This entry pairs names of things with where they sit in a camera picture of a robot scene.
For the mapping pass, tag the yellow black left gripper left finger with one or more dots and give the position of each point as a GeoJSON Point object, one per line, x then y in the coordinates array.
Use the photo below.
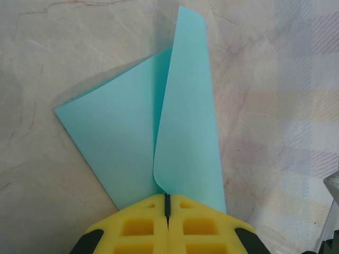
{"type": "Point", "coordinates": [111, 232]}

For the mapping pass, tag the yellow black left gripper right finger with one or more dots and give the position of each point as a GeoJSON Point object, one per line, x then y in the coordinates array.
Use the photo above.
{"type": "Point", "coordinates": [225, 232]}

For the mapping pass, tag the light blue paper sheet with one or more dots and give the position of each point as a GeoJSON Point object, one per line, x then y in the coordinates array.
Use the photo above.
{"type": "Point", "coordinates": [119, 132]}

